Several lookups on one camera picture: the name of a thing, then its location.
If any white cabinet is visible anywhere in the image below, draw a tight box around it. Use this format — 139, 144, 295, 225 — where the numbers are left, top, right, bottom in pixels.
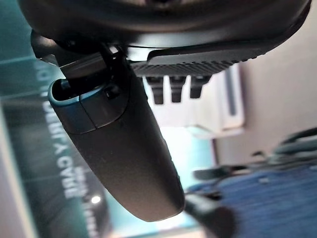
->
158, 63, 246, 138

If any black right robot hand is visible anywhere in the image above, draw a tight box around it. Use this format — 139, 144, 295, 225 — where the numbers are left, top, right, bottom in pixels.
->
17, 0, 313, 222

